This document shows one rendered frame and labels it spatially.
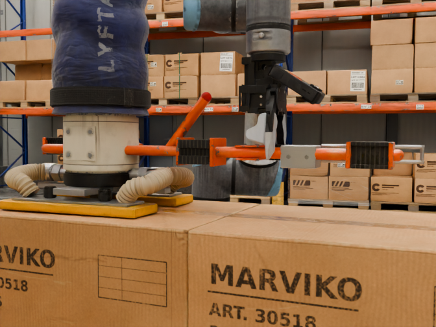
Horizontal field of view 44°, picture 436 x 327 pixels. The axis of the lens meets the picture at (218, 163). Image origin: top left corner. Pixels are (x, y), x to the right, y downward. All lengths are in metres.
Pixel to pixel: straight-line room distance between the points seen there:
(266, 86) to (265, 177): 0.94
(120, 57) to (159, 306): 0.52
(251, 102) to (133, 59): 0.29
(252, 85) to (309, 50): 8.70
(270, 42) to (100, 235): 0.50
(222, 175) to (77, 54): 0.96
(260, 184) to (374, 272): 1.18
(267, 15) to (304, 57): 8.69
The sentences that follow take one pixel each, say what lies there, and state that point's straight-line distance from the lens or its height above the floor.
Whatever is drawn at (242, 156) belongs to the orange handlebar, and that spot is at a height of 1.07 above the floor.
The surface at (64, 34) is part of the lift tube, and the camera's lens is 1.22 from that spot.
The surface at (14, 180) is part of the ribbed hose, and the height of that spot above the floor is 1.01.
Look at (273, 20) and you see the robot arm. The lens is 1.08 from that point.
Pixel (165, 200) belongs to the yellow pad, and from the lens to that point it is 1.24.
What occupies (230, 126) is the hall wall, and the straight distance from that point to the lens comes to 9.95.
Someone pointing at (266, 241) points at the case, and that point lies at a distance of 0.89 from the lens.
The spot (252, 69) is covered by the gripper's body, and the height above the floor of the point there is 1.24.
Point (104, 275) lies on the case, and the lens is 1.05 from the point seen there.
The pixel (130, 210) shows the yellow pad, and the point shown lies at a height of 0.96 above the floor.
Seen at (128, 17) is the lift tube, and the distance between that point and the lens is 1.20.
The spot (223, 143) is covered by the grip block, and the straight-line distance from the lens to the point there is 1.15.
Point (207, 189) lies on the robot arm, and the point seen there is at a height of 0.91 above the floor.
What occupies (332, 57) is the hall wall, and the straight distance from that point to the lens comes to 9.71.
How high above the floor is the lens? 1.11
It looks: 3 degrees down
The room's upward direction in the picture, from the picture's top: straight up
